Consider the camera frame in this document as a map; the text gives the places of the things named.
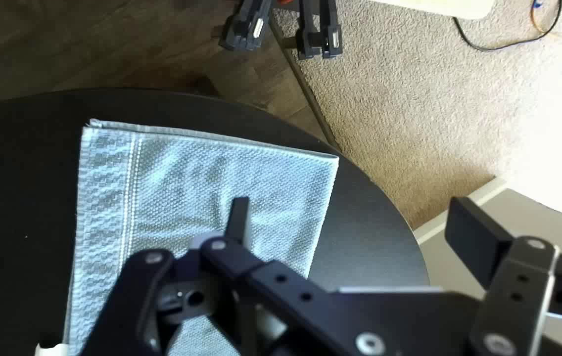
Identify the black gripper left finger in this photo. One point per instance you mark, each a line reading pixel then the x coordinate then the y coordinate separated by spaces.
pixel 257 307

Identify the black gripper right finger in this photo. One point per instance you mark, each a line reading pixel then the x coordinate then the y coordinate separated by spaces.
pixel 520 279

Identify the light blue towel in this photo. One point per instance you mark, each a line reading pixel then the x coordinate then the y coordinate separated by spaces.
pixel 152 186

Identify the round black table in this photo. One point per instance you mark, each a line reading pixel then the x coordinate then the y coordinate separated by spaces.
pixel 364 238

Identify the black clamp left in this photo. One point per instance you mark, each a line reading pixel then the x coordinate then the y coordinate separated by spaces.
pixel 245 26

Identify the black clamp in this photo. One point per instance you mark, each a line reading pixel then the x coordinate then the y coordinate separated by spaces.
pixel 317 30
pixel 245 26

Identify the black clamp right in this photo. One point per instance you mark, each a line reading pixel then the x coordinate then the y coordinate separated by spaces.
pixel 317 30

